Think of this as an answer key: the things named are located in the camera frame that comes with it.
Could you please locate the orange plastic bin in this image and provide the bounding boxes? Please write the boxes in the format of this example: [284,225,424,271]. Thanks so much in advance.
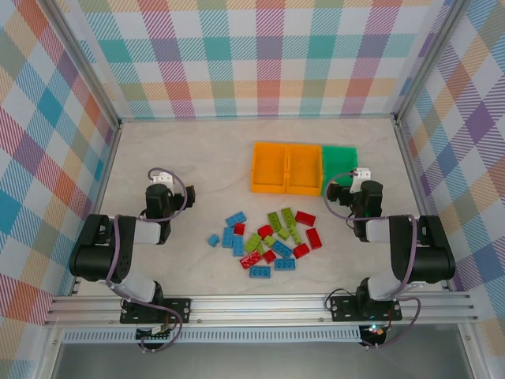
[284,144,324,197]
[249,141,291,194]

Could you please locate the small black electronics board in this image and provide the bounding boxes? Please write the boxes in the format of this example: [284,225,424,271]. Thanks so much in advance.
[135,323,175,341]
[359,323,388,345]

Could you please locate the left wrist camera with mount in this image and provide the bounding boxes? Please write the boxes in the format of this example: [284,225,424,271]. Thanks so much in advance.
[148,169,175,185]

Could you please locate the aluminium side rail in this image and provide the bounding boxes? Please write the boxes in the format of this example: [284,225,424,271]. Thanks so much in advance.
[70,120,123,297]
[393,118,455,293]

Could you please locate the green plastic bin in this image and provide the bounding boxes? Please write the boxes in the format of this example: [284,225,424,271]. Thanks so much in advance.
[321,144,360,197]

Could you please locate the aluminium frame post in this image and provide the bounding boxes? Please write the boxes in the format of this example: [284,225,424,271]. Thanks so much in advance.
[393,0,470,123]
[47,0,122,129]

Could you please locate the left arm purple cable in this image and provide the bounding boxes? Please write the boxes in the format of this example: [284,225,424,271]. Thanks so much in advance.
[105,168,187,353]

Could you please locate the white slotted cable duct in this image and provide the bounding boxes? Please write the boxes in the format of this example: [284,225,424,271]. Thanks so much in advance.
[62,328,363,345]

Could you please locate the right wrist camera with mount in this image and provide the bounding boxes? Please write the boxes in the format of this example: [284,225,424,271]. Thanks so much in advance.
[352,167,372,193]

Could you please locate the aluminium frame leg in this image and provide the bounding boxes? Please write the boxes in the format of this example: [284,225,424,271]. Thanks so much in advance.
[457,323,488,379]
[37,327,66,379]

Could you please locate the aluminium front rail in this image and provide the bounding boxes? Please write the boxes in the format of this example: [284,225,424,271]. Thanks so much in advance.
[42,291,481,328]

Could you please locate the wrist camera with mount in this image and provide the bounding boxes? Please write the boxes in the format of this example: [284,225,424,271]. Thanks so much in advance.
[148,169,175,185]
[352,167,372,193]

